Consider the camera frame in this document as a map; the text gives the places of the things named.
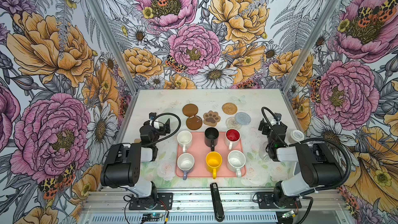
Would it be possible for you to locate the glossy brown round coaster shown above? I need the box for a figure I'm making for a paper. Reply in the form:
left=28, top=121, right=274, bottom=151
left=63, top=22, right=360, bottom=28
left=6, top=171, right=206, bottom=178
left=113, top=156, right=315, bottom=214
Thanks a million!
left=186, top=115, right=203, bottom=131

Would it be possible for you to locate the dark brown round coaster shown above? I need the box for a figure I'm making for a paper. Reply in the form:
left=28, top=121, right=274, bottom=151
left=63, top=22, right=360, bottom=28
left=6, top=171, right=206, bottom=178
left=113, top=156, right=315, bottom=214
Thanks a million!
left=182, top=104, right=199, bottom=117

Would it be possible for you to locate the grey woven round coaster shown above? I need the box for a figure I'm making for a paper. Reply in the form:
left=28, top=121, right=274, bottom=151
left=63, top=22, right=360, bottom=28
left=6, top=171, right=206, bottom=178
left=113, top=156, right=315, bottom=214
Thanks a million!
left=234, top=112, right=251, bottom=125

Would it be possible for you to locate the red interior white mug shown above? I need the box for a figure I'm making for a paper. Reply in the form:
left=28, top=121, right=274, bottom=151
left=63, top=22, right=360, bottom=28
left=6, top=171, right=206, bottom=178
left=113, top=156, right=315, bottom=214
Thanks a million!
left=224, top=129, right=241, bottom=150

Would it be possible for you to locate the white patterned round coaster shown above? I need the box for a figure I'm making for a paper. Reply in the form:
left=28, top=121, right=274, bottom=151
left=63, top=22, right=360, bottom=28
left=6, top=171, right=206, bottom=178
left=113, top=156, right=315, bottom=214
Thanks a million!
left=226, top=117, right=242, bottom=130

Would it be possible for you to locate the cork round coaster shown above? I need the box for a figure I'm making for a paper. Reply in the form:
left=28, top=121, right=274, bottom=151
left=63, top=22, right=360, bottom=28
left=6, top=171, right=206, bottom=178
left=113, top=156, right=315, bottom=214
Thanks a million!
left=222, top=103, right=238, bottom=115

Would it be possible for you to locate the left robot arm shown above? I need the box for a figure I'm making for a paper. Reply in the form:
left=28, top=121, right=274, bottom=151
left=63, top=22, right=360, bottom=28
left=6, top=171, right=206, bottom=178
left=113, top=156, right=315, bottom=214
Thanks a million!
left=100, top=113, right=173, bottom=210

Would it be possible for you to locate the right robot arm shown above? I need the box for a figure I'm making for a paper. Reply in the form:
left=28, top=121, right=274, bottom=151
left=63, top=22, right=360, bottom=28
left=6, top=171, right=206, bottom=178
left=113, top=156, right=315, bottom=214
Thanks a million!
left=258, top=115, right=352, bottom=207

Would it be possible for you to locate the white paper cup with lid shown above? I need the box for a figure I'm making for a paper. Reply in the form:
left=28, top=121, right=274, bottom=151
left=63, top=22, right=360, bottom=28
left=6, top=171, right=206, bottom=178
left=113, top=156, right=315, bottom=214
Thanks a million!
left=290, top=130, right=306, bottom=144

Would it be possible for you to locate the clear glass cup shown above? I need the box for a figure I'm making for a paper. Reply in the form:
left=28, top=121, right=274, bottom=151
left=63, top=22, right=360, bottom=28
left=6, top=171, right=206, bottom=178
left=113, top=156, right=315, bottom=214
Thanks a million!
left=258, top=142, right=271, bottom=161

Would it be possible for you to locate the paw shaped coaster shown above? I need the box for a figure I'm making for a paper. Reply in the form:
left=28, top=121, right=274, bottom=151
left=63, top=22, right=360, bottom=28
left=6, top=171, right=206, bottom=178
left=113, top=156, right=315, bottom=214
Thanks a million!
left=203, top=111, right=221, bottom=127

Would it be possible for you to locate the pink tray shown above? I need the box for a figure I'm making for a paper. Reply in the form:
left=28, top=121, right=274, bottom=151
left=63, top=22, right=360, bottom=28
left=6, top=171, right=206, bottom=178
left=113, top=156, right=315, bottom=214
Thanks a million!
left=176, top=132, right=247, bottom=179

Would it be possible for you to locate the black mug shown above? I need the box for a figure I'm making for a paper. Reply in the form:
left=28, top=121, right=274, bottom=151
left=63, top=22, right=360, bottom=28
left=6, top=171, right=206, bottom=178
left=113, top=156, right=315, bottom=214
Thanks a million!
left=204, top=127, right=219, bottom=151

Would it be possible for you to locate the yellow mug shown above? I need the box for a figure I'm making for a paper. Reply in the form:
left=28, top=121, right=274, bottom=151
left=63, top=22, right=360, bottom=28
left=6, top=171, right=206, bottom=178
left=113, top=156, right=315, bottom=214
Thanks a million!
left=205, top=151, right=222, bottom=179

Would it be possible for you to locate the green circuit board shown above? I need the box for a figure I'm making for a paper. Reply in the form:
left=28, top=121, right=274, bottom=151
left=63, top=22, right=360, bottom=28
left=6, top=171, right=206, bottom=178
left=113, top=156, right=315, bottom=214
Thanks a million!
left=141, top=213, right=165, bottom=222

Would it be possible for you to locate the black center bar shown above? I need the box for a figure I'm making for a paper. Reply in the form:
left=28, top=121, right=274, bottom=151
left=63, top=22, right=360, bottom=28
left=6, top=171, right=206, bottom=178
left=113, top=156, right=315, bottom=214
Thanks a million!
left=210, top=183, right=225, bottom=222

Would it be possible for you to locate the white mug purple handle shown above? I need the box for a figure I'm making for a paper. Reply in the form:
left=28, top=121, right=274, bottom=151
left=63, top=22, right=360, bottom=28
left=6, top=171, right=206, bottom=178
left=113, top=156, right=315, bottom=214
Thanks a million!
left=177, top=152, right=195, bottom=180

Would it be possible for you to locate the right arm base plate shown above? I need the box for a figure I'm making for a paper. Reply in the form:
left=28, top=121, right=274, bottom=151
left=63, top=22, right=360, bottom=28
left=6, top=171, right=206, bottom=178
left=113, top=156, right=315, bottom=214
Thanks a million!
left=253, top=192, right=302, bottom=209

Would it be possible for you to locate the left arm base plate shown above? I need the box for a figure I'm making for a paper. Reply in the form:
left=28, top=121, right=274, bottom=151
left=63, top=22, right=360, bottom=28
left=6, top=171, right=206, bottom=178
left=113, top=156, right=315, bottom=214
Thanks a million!
left=128, top=192, right=174, bottom=211

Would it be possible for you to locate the right black corrugated cable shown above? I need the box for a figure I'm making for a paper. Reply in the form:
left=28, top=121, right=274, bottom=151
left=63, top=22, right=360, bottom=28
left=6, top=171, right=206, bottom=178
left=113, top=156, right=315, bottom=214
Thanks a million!
left=261, top=106, right=352, bottom=224

